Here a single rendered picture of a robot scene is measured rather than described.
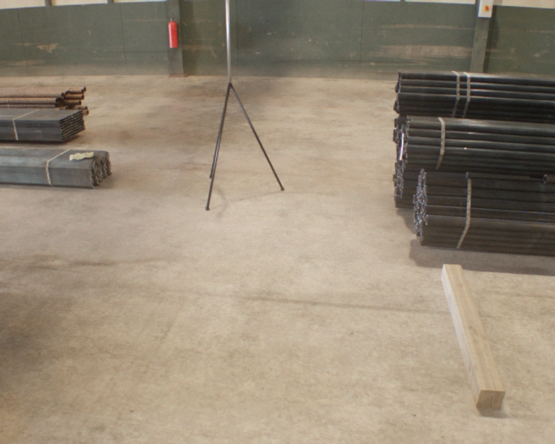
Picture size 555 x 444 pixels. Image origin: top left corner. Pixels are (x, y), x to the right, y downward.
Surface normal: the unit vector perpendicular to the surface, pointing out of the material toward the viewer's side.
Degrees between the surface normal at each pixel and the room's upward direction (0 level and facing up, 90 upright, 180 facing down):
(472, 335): 0
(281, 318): 0
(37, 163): 45
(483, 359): 0
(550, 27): 90
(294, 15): 90
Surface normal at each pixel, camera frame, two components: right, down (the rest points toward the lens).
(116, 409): 0.00, -0.90
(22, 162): -0.11, -0.34
